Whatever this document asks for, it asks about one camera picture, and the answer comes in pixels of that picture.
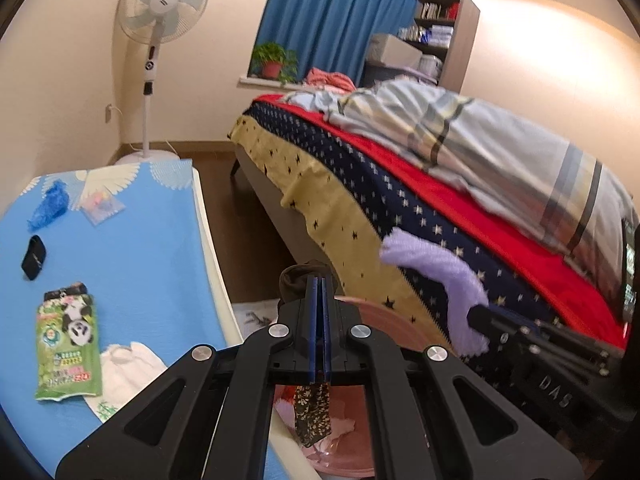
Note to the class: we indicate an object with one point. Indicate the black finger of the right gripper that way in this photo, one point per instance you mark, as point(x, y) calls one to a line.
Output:
point(510, 332)

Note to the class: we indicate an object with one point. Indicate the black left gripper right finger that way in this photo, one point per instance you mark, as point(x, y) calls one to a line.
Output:
point(430, 417)

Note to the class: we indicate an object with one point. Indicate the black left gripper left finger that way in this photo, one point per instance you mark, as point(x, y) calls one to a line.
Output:
point(206, 417)

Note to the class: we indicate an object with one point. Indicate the black floral fabric pouch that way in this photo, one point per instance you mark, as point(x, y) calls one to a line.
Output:
point(311, 403)

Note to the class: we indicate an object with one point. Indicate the pink trash basin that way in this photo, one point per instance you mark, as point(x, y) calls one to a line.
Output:
point(347, 451)

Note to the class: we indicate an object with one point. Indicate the white plastic bag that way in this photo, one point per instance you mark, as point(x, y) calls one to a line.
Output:
point(126, 371)

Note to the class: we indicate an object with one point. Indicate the green panda snack packet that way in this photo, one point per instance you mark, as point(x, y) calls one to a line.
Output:
point(67, 345)

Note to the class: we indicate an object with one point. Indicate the plaid grey blanket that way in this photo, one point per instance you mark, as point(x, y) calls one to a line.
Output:
point(522, 172)

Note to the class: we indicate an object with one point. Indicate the blue patterned table mat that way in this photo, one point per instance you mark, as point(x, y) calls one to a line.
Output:
point(144, 267)

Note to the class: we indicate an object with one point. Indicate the clear bag with pink items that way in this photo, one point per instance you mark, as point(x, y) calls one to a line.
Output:
point(101, 206)

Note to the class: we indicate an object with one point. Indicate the bed with starry sheets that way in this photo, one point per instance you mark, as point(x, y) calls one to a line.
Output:
point(352, 192)

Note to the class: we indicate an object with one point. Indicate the wooden bookshelf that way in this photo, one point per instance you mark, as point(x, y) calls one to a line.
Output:
point(444, 31)

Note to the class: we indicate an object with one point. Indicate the pink clothing pile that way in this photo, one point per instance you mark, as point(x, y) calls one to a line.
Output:
point(337, 82)

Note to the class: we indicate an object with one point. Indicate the white cardboard box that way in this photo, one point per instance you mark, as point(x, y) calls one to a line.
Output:
point(386, 49)

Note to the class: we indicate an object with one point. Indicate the potted green plant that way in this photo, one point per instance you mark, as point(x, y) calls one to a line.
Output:
point(272, 61)

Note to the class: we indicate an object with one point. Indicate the blue curtain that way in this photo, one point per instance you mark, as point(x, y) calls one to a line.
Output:
point(331, 35)

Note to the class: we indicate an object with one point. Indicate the white standing fan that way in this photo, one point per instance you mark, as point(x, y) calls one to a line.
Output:
point(153, 23)

